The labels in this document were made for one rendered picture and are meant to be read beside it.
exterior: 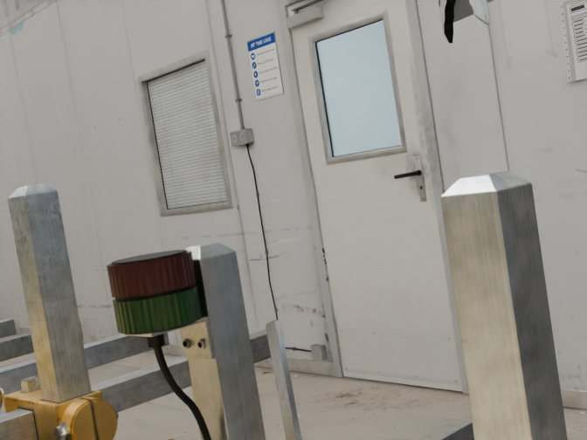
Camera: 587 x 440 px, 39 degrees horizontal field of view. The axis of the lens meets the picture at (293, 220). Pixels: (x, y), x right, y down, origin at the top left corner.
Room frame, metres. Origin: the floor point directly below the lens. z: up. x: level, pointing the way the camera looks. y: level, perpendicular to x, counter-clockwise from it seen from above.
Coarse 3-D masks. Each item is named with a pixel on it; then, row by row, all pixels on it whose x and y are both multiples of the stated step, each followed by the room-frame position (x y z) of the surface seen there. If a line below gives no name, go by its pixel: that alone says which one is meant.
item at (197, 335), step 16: (144, 256) 0.59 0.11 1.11; (160, 256) 0.57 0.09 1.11; (208, 320) 0.59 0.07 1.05; (144, 336) 0.57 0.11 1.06; (160, 336) 0.58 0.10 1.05; (192, 336) 0.61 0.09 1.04; (208, 336) 0.59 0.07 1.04; (160, 352) 0.58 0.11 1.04; (192, 352) 0.61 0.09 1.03; (208, 352) 0.59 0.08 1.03; (160, 368) 0.58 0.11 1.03; (176, 384) 0.59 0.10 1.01; (208, 432) 0.60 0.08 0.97
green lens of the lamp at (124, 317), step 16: (192, 288) 0.58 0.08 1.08; (128, 304) 0.56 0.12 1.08; (144, 304) 0.56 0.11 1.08; (160, 304) 0.56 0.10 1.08; (176, 304) 0.56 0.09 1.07; (192, 304) 0.57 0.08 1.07; (128, 320) 0.56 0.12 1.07; (144, 320) 0.56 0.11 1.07; (160, 320) 0.56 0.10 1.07; (176, 320) 0.56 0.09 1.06; (192, 320) 0.57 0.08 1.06
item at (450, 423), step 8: (440, 424) 0.88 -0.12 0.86; (448, 424) 0.87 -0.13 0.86; (456, 424) 0.87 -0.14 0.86; (464, 424) 0.87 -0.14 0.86; (472, 424) 0.87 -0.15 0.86; (432, 432) 0.86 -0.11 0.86; (440, 432) 0.85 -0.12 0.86; (448, 432) 0.85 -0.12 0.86; (456, 432) 0.85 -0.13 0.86; (464, 432) 0.86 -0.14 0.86; (472, 432) 0.87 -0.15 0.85
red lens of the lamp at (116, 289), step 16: (176, 256) 0.57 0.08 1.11; (112, 272) 0.57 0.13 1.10; (128, 272) 0.56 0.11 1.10; (144, 272) 0.56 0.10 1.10; (160, 272) 0.56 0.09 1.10; (176, 272) 0.56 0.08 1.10; (192, 272) 0.58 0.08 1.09; (112, 288) 0.57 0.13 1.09; (128, 288) 0.56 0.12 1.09; (144, 288) 0.56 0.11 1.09; (160, 288) 0.56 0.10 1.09; (176, 288) 0.56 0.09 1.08
